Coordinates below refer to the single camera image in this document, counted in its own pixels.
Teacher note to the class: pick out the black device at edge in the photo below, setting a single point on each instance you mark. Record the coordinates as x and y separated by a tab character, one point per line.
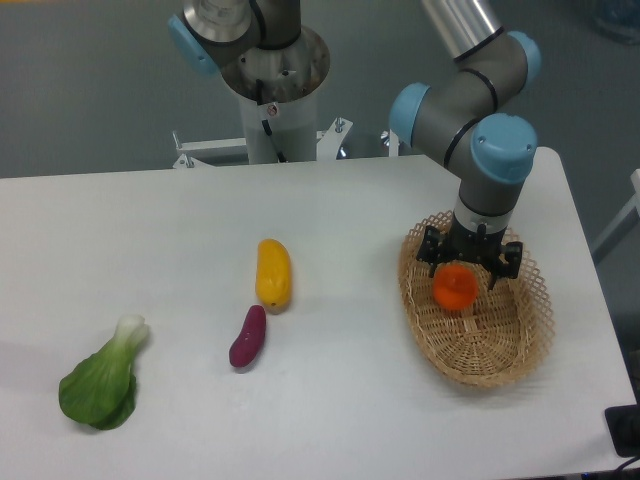
623	426

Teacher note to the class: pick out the yellow mango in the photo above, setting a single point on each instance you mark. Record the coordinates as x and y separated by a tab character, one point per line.
273	281

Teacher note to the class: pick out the green bok choy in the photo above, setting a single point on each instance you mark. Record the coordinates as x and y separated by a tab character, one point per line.
101	390

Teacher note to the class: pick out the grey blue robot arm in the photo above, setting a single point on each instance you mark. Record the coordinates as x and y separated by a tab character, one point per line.
272	61

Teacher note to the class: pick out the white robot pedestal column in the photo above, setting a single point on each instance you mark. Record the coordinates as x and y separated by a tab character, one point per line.
280	132

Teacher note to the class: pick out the woven wicker basket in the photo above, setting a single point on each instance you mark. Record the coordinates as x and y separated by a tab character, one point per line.
501	338

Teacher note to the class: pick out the orange fruit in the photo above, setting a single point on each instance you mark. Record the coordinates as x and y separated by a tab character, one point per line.
454	287

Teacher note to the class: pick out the purple sweet potato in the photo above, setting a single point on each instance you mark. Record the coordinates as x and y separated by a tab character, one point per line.
251	338

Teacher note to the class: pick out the white metal base frame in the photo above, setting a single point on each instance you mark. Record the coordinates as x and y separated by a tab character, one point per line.
337	142

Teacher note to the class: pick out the white frame at right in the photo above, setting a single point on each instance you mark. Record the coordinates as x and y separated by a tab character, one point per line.
621	224

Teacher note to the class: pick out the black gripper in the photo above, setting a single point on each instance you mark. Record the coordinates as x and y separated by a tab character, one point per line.
473	242

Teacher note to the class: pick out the translucent blue bottle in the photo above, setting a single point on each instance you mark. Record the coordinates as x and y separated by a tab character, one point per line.
617	20

